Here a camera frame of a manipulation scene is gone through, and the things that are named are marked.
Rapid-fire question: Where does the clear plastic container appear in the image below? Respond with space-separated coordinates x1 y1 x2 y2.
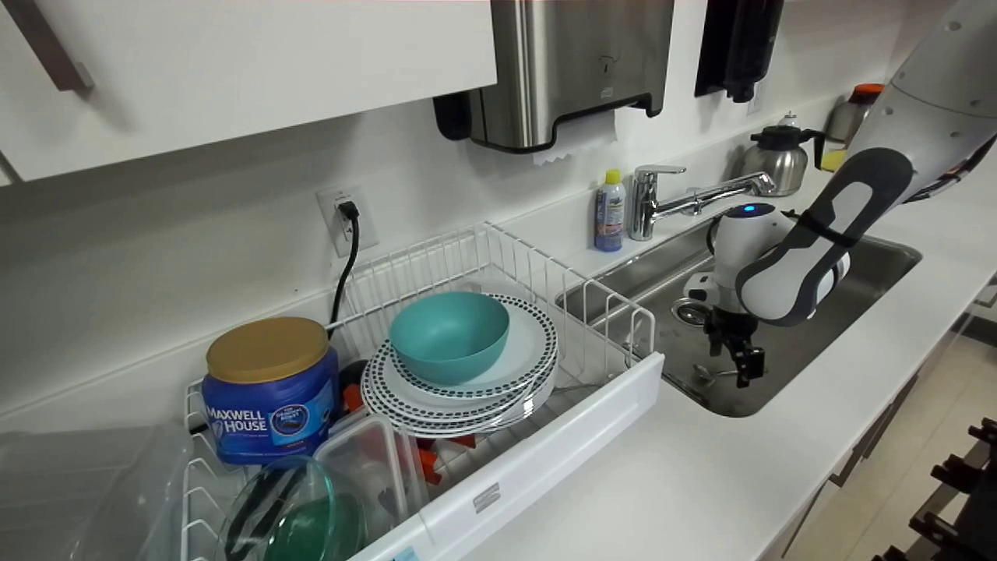
308 413 448 543

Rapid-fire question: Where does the black power cord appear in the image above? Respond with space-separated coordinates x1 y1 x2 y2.
324 200 364 331

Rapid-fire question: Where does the blue spray bottle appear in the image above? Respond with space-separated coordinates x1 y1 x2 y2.
595 170 627 254

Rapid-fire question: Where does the light blue bowl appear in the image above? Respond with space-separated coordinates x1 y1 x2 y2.
391 290 512 386

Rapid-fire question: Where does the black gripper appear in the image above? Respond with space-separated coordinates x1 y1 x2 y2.
706 310 767 386

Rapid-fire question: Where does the blue coffee canister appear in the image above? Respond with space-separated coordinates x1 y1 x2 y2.
203 319 340 469

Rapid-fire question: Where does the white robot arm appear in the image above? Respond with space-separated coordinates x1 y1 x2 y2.
702 0 997 386

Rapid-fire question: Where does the black hanging cloth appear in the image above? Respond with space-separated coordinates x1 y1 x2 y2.
696 0 786 104

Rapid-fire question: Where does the chrome faucet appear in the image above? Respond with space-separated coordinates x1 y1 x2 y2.
629 167 775 239

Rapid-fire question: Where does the steel paper towel dispenser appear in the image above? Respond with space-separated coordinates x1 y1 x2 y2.
433 0 678 154

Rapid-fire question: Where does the white patterned plate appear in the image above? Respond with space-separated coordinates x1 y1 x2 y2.
363 296 557 439

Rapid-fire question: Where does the steel thermos orange lid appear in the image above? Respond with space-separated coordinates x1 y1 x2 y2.
820 85 883 172

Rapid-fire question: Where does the steel kettle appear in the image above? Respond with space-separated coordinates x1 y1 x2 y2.
743 126 818 197

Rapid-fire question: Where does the white wall outlet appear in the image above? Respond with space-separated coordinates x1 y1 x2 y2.
318 185 376 260

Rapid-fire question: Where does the stainless steel sink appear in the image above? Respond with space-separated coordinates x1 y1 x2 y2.
555 203 927 421

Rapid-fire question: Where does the white dish rack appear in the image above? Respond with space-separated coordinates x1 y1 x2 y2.
181 229 665 561

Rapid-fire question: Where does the white upper cabinet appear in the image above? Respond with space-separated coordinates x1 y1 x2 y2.
0 0 495 188

